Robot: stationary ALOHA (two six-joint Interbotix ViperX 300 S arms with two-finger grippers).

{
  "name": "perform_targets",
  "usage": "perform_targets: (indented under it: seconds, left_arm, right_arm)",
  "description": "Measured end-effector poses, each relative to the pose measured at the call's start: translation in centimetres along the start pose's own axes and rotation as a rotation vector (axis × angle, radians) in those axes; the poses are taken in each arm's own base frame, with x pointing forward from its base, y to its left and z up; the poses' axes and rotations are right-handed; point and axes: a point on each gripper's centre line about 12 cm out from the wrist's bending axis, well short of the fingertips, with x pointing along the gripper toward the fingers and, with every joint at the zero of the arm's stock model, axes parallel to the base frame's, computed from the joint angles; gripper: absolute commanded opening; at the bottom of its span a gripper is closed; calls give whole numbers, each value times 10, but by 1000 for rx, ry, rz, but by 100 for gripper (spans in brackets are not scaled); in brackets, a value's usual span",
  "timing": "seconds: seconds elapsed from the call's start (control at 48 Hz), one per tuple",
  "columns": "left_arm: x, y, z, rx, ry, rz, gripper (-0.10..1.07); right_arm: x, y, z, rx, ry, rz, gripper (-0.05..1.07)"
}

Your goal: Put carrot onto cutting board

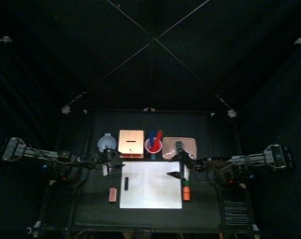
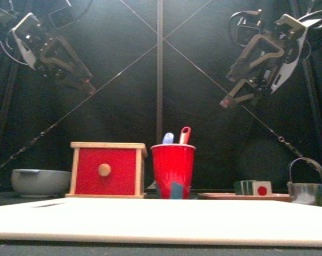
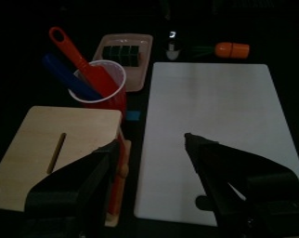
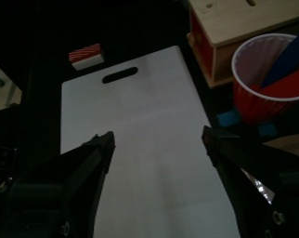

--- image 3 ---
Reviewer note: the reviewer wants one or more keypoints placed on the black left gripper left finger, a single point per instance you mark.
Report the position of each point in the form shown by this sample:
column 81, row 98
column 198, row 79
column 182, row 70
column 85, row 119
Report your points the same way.
column 67, row 192

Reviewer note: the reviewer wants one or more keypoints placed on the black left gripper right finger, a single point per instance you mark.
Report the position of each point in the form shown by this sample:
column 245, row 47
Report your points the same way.
column 237, row 173

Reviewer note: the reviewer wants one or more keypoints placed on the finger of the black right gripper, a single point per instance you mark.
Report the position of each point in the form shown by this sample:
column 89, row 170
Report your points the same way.
column 171, row 53

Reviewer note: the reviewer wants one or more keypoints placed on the orange toy carrot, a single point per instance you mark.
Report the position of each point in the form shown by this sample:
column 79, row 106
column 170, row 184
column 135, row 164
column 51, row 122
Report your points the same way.
column 230, row 50

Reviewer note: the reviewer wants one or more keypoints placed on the white cutting board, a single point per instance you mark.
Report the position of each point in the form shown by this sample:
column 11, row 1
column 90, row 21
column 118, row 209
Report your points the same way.
column 213, row 102

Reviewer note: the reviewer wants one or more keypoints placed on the red wooden rod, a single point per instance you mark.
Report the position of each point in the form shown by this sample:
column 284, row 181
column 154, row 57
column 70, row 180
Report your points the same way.
column 115, row 186

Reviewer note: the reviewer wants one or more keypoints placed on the light wooden box with slot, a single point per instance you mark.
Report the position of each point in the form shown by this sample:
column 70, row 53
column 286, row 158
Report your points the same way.
column 71, row 124

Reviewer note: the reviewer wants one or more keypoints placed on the small blue cube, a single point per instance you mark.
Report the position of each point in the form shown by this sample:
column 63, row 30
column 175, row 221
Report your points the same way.
column 131, row 115

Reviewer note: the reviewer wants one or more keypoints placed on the red plastic toy spatula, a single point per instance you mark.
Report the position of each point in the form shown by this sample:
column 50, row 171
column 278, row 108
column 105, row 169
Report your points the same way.
column 71, row 51

